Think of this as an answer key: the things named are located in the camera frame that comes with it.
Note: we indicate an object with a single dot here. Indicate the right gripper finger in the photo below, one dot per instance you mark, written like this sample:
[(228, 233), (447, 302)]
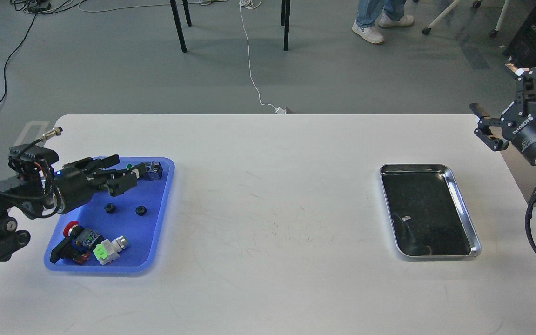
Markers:
[(483, 131), (525, 88)]

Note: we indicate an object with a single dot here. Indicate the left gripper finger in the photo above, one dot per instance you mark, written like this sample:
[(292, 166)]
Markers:
[(117, 182), (88, 165)]

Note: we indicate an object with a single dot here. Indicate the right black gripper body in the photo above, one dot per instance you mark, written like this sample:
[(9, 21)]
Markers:
[(535, 132)]

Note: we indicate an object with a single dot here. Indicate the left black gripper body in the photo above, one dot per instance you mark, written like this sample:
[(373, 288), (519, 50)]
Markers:
[(72, 188)]

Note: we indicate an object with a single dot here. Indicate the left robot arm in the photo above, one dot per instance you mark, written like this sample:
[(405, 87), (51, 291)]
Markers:
[(37, 187)]

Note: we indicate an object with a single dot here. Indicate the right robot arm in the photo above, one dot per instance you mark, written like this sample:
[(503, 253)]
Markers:
[(500, 132)]

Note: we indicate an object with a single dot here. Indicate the blue plastic tray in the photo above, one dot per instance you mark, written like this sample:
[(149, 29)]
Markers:
[(143, 232)]

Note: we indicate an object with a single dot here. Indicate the white chair base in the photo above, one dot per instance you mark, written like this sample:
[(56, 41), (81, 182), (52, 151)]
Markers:
[(463, 11)]

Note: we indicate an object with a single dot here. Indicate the metal tray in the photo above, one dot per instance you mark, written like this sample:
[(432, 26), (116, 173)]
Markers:
[(428, 216)]

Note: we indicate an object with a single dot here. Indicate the white sneaker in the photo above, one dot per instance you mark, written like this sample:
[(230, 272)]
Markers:
[(404, 21), (369, 34)]

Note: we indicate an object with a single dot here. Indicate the black table leg left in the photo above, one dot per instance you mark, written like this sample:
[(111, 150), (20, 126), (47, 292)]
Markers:
[(177, 21)]

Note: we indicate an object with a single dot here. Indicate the black table leg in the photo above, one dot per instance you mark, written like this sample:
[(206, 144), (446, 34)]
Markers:
[(177, 21), (285, 22)]

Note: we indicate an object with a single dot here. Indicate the black table leg right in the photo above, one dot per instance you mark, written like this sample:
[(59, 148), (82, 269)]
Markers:
[(285, 22)]

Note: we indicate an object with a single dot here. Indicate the green push button switch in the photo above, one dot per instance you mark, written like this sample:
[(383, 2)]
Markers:
[(150, 171)]

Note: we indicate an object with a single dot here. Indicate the red mushroom button switch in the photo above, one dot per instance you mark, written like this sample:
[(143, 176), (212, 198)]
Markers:
[(84, 237)]

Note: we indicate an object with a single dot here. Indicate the black selector switch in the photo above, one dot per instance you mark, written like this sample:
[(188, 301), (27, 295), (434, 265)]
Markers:
[(67, 251)]

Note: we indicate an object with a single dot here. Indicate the white green button switch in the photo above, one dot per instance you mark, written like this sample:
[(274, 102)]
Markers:
[(108, 251)]

